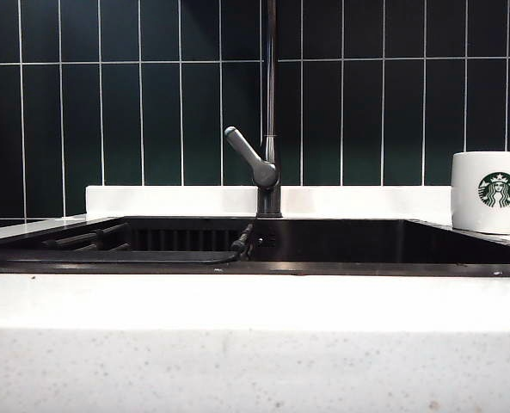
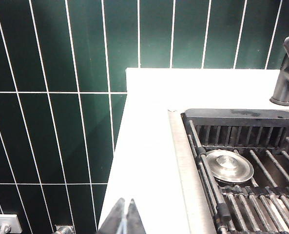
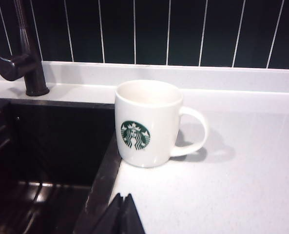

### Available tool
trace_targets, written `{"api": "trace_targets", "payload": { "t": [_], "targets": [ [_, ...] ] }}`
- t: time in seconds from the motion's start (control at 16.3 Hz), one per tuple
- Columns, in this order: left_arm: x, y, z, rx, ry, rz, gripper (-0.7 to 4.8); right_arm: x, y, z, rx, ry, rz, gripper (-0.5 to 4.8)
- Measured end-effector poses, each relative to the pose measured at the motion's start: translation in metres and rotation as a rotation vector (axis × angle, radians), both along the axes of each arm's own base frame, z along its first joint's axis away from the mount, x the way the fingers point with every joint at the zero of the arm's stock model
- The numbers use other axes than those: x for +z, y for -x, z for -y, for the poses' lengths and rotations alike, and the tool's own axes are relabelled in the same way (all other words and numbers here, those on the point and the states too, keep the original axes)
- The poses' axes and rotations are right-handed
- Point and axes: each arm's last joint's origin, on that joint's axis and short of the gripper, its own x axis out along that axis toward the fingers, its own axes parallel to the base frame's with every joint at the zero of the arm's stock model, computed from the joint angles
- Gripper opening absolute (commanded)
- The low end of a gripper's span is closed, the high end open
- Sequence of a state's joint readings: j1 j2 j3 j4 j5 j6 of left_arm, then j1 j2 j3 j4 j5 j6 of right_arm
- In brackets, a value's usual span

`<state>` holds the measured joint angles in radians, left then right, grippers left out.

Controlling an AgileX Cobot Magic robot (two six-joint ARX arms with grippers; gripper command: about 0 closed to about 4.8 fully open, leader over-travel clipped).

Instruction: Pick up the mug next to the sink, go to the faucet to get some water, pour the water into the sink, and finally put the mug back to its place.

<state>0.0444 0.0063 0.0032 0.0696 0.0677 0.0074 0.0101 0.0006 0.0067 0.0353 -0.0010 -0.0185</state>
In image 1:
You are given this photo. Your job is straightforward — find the white Starbucks mug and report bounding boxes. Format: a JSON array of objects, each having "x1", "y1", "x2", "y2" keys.
[{"x1": 449, "y1": 151, "x2": 510, "y2": 236}]

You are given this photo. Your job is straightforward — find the black sink drying rack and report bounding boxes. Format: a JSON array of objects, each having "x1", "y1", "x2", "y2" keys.
[{"x1": 6, "y1": 220, "x2": 256, "y2": 264}]

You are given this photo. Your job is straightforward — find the dark metal faucet lever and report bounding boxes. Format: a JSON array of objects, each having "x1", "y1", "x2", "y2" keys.
[{"x1": 224, "y1": 125, "x2": 281, "y2": 191}]

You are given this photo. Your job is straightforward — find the black kitchen sink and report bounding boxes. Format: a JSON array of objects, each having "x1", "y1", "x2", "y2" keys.
[{"x1": 0, "y1": 214, "x2": 510, "y2": 277}]

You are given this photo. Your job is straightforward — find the dark metal faucet body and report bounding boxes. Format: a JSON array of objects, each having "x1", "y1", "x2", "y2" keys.
[{"x1": 255, "y1": 0, "x2": 284, "y2": 219}]

